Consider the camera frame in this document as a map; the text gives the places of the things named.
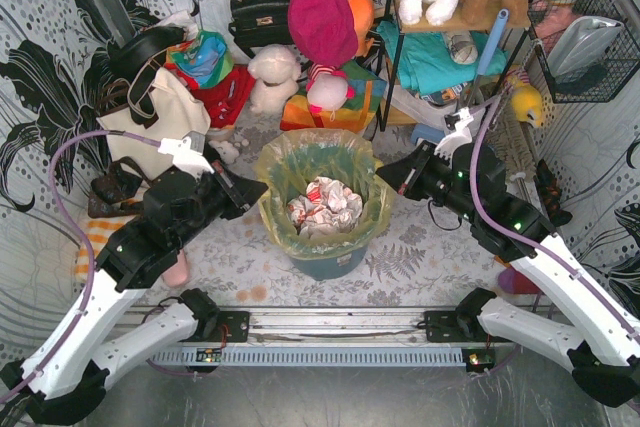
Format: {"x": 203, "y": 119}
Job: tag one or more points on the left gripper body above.
{"x": 228, "y": 189}

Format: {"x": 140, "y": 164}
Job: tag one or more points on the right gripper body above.
{"x": 413, "y": 177}

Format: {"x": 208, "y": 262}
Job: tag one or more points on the yellow trash bag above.
{"x": 294, "y": 159}

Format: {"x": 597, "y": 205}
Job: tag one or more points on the teal trash bin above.
{"x": 329, "y": 260}

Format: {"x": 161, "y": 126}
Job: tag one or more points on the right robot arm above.
{"x": 599, "y": 344}

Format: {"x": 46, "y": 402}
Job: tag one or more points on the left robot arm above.
{"x": 68, "y": 377}

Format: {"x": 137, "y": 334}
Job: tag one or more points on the crumpled paper trash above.
{"x": 327, "y": 207}

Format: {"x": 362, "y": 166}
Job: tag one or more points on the cream canvas tote bag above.
{"x": 177, "y": 114}

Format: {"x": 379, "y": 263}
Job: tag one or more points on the brown patterned bag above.
{"x": 113, "y": 194}

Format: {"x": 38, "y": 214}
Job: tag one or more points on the colourful printed bag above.
{"x": 202, "y": 63}

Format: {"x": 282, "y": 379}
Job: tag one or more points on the magenta cloth bag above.
{"x": 323, "y": 30}

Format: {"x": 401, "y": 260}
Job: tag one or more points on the blue floor mop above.
{"x": 437, "y": 110}

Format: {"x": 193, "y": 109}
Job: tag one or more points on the rainbow striped cloth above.
{"x": 354, "y": 115}

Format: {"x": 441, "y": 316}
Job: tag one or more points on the beige dust mop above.
{"x": 507, "y": 138}

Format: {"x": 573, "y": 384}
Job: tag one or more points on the pink glasses case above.
{"x": 178, "y": 274}

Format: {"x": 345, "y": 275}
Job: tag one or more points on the white pink plush doll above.
{"x": 328, "y": 88}

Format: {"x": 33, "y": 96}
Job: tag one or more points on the teal folded cloth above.
{"x": 426, "y": 65}

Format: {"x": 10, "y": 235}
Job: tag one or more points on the black orange toy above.
{"x": 550, "y": 195}

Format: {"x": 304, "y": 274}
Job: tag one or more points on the orange checkered cloth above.
{"x": 98, "y": 232}

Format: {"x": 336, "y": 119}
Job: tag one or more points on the yellow duck plush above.
{"x": 526, "y": 101}

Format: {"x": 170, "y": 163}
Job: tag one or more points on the cream plush bear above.
{"x": 276, "y": 72}

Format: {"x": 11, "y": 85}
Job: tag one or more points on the red purple sock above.
{"x": 514, "y": 282}

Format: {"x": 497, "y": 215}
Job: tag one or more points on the wooden metal shelf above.
{"x": 488, "y": 22}

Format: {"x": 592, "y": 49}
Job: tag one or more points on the black round hat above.
{"x": 126, "y": 61}

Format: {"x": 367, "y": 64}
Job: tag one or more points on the orange plush toy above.
{"x": 363, "y": 19}

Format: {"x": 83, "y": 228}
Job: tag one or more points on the black leather handbag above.
{"x": 259, "y": 23}

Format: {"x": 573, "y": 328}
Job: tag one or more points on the silver foil pouch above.
{"x": 583, "y": 42}

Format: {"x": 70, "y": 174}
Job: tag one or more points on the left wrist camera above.
{"x": 187, "y": 153}

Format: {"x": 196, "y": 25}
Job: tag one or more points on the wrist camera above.
{"x": 187, "y": 153}
{"x": 460, "y": 135}

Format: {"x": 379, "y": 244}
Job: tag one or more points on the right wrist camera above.
{"x": 460, "y": 135}

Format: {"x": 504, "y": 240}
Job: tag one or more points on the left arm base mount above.
{"x": 229, "y": 326}

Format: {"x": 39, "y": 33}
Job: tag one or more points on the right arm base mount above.
{"x": 446, "y": 326}

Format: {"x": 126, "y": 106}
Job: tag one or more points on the black wire basket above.
{"x": 597, "y": 83}

